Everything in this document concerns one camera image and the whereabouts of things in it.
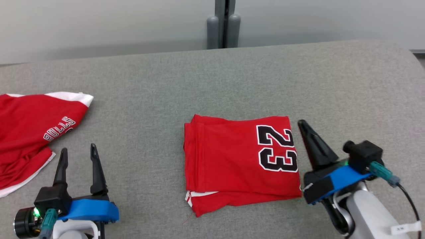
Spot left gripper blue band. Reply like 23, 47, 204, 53
13, 143, 119, 239

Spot teal right camera cable connector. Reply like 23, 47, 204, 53
370, 162, 401, 187

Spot black right camera cable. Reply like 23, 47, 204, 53
397, 184, 423, 233

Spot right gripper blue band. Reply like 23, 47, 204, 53
298, 119, 370, 204

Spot grey metal partition post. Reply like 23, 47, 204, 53
215, 0, 236, 49

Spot teal left camera cable connector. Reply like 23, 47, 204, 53
40, 208, 59, 239

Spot teal camera cable connector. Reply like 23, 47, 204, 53
370, 162, 401, 187
40, 208, 59, 239

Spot grey cylinder post foot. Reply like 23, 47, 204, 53
227, 14, 241, 48

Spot red jersey number 23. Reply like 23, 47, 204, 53
184, 115, 302, 218

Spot white cable label tag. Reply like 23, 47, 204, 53
391, 222, 421, 235

